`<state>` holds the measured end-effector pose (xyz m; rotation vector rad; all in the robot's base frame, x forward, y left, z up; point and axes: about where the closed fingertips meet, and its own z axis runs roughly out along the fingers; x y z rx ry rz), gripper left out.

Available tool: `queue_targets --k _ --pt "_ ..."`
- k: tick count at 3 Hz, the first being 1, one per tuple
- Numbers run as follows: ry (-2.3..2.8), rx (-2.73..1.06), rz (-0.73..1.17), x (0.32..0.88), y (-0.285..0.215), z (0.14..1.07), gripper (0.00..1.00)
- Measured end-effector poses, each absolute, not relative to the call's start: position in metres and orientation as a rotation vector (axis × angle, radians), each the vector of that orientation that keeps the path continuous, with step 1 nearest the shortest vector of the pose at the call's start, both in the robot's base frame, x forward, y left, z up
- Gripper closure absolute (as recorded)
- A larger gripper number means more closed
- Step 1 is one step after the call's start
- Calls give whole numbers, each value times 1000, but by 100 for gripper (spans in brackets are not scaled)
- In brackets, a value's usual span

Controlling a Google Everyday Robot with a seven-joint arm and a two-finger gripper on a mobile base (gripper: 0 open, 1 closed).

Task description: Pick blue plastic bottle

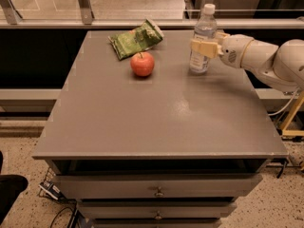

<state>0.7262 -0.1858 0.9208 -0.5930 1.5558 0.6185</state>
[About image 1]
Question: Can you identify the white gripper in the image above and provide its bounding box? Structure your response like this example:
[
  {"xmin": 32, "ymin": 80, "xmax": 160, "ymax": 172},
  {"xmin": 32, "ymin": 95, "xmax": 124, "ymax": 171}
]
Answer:
[{"xmin": 191, "ymin": 31, "xmax": 254, "ymax": 68}]

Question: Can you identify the grey drawer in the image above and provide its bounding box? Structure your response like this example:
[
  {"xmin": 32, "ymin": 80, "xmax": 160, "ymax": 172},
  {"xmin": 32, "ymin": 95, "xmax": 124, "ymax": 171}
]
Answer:
[
  {"xmin": 78, "ymin": 201, "xmax": 237, "ymax": 219},
  {"xmin": 93, "ymin": 219, "xmax": 221, "ymax": 228},
  {"xmin": 53, "ymin": 174, "xmax": 262, "ymax": 200}
]

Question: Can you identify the yellow metal frame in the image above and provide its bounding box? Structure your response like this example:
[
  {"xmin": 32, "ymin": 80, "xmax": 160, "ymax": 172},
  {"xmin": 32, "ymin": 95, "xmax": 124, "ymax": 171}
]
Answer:
[{"xmin": 279, "ymin": 91, "xmax": 304, "ymax": 137}]

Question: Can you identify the top grey drawer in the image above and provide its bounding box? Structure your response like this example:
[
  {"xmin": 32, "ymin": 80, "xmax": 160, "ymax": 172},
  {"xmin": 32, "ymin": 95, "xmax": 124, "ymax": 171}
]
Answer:
[{"xmin": 53, "ymin": 174, "xmax": 262, "ymax": 200}]

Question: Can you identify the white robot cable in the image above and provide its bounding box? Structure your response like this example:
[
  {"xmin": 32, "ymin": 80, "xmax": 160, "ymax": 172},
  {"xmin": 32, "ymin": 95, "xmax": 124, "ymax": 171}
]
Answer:
[{"xmin": 268, "ymin": 88, "xmax": 300, "ymax": 117}]

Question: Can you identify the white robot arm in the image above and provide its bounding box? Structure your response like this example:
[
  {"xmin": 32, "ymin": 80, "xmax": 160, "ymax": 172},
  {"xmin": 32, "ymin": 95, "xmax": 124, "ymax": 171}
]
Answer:
[{"xmin": 191, "ymin": 32, "xmax": 304, "ymax": 92}]

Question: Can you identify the left metal railing post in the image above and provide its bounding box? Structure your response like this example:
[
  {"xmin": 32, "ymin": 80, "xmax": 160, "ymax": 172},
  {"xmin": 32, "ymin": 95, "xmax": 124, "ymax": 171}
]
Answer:
[{"xmin": 0, "ymin": 0, "xmax": 22, "ymax": 25}]

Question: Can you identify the grey window ledge rail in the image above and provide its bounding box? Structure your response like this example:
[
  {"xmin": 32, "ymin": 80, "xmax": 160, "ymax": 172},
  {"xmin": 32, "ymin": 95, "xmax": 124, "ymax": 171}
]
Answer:
[{"xmin": 0, "ymin": 16, "xmax": 304, "ymax": 29}]

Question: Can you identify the black chair edge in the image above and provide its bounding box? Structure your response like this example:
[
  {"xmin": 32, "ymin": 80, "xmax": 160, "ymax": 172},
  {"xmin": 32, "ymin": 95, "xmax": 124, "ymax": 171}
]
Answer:
[{"xmin": 0, "ymin": 150, "xmax": 29, "ymax": 225}]

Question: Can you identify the clear blue plastic water bottle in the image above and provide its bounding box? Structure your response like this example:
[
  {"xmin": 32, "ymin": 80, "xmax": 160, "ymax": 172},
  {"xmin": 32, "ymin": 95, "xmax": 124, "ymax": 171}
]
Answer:
[{"xmin": 189, "ymin": 4, "xmax": 218, "ymax": 74}]

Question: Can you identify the metal railing post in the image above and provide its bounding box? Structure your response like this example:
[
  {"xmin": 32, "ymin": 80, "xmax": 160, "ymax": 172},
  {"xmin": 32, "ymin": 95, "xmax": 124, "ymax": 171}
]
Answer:
[
  {"xmin": 78, "ymin": 0, "xmax": 94, "ymax": 25},
  {"xmin": 0, "ymin": 0, "xmax": 22, "ymax": 25}
]

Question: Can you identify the red apple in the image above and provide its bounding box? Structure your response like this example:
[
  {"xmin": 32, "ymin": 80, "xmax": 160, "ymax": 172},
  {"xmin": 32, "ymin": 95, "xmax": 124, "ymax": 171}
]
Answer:
[{"xmin": 130, "ymin": 52, "xmax": 155, "ymax": 77}]

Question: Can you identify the grey drawer cabinet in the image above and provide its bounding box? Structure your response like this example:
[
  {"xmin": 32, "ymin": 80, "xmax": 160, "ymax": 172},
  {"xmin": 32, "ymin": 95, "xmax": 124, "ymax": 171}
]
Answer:
[{"xmin": 31, "ymin": 29, "xmax": 290, "ymax": 228}]

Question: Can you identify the blue white box on floor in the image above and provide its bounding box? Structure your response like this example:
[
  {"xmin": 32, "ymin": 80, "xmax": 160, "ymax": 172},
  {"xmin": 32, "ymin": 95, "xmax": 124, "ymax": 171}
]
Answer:
[{"xmin": 39, "ymin": 180, "xmax": 61, "ymax": 200}]

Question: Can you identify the black floor cable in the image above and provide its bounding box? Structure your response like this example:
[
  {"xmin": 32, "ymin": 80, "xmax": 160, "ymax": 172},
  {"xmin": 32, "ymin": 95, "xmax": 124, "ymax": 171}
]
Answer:
[{"xmin": 48, "ymin": 202, "xmax": 84, "ymax": 228}]

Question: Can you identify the middle grey drawer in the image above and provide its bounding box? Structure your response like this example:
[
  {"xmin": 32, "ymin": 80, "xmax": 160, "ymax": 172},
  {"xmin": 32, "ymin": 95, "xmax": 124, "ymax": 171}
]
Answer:
[{"xmin": 78, "ymin": 201, "xmax": 237, "ymax": 219}]

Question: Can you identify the bottom grey drawer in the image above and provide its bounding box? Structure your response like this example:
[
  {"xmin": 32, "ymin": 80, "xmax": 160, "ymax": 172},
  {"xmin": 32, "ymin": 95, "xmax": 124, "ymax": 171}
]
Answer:
[{"xmin": 93, "ymin": 219, "xmax": 221, "ymax": 228}]

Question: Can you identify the green snack bag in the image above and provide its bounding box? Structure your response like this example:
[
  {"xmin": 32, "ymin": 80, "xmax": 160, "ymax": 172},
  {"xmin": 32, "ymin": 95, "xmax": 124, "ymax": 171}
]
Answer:
[{"xmin": 108, "ymin": 19, "xmax": 164, "ymax": 60}]

